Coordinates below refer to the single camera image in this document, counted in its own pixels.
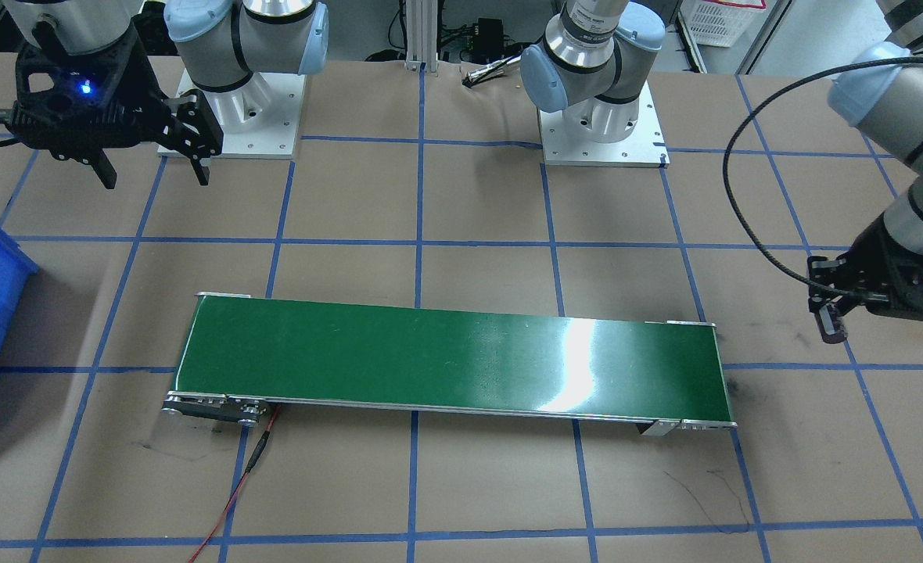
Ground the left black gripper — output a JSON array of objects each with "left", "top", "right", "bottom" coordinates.
[{"left": 807, "top": 217, "right": 923, "bottom": 345}]

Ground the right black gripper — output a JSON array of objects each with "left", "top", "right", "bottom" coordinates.
[{"left": 9, "top": 31, "right": 224, "bottom": 190}]

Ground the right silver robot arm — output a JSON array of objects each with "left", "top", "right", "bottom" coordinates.
[{"left": 1, "top": 1, "right": 329, "bottom": 189}]

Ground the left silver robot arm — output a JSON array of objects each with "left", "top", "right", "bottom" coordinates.
[{"left": 521, "top": 1, "right": 923, "bottom": 343}]

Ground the green conveyor belt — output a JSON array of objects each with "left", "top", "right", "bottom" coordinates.
[{"left": 163, "top": 292, "right": 737, "bottom": 436}]

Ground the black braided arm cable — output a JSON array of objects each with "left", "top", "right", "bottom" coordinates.
[{"left": 722, "top": 55, "right": 923, "bottom": 298}]

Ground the red black power wire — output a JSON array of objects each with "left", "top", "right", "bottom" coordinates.
[{"left": 186, "top": 403, "right": 282, "bottom": 563}]

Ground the aluminium frame post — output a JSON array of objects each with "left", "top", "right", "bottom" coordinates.
[{"left": 404, "top": 0, "right": 440, "bottom": 74}]

